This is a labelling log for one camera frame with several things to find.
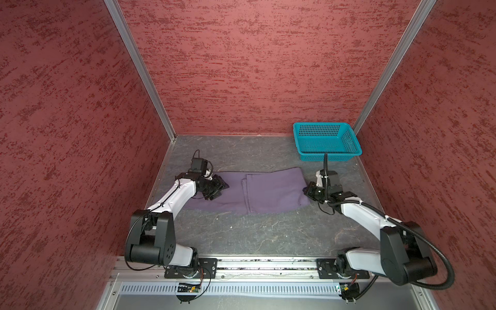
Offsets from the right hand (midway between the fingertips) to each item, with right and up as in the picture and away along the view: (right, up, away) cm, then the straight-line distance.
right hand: (303, 192), depth 90 cm
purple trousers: (-24, -1, +5) cm, 25 cm away
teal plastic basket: (+31, +27, +30) cm, 50 cm away
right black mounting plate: (+5, -27, -16) cm, 32 cm away
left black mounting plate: (-44, -26, -17) cm, 54 cm away
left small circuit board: (-51, -34, -18) cm, 64 cm away
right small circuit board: (+12, -33, -20) cm, 40 cm away
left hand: (-37, +1, -3) cm, 37 cm away
